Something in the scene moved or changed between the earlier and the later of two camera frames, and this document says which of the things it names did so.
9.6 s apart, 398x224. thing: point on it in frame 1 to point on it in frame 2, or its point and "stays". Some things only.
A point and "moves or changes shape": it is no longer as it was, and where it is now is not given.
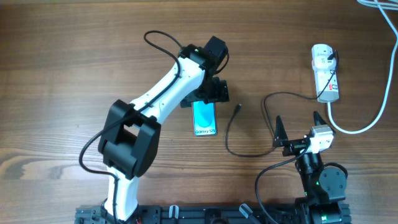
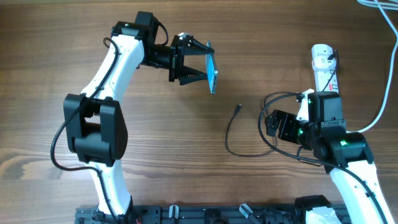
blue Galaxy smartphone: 204,116 moves or changes shape
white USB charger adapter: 322,61 stays
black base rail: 224,214 stays
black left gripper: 219,93 to 176,57
